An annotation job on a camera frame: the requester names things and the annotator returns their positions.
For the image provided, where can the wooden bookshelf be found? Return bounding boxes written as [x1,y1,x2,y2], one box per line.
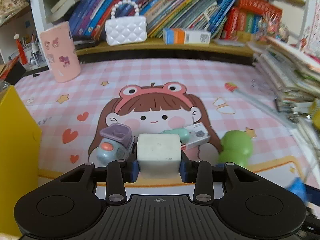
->
[41,0,308,63]

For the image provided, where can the yellow rubber band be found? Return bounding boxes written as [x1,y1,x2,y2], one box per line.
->
[216,106,237,115]
[212,97,227,109]

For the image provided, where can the colourful crown decoration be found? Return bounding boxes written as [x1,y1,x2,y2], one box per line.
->
[256,12,288,42]

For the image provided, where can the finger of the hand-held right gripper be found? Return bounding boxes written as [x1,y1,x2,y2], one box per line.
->
[287,177,320,204]

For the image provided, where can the thick book cream pages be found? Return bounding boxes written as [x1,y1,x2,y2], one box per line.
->
[47,0,87,23]

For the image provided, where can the blue orange white carton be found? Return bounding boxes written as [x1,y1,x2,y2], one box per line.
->
[162,28,211,45]

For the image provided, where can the pink cylinder pen holder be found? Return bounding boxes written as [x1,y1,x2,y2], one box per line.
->
[39,21,81,83]

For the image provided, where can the pale cube eraser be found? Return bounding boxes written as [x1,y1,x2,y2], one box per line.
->
[136,133,182,178]

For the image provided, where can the stack of papers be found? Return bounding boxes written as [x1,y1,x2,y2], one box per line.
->
[246,36,320,120]

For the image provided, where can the grey toy car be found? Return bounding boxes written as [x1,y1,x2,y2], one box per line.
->
[96,124,135,167]

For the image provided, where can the small white printed box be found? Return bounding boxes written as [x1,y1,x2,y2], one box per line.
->
[180,123,210,151]

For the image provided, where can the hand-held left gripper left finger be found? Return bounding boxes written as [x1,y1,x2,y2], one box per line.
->
[37,160,139,205]

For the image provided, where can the white shelf unit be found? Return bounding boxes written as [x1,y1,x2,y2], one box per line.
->
[0,0,50,68]

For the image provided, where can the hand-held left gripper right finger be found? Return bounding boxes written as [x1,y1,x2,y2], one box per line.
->
[180,154,278,203]

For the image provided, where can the strawberry topped clear ruler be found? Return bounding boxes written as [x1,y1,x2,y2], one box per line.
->
[224,82,283,120]

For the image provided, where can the teal plastic device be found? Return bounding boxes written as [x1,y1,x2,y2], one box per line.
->
[160,127,189,143]

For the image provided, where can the yellow cardboard box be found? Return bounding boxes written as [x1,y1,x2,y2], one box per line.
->
[0,85,42,237]

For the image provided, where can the white quilted pearl handbag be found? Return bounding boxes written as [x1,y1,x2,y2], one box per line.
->
[104,0,147,46]

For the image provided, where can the set of red dictionaries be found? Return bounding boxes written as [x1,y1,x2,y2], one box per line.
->
[221,0,283,40]

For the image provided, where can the green round toy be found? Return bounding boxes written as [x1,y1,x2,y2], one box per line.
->
[217,130,253,167]

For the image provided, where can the white pen holder with pens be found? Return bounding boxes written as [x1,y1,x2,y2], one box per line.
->
[15,30,44,68]

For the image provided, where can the row of books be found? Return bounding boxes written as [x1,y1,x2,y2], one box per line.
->
[67,0,237,39]

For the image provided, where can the pink checked table mat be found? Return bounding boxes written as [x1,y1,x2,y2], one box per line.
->
[14,58,320,200]

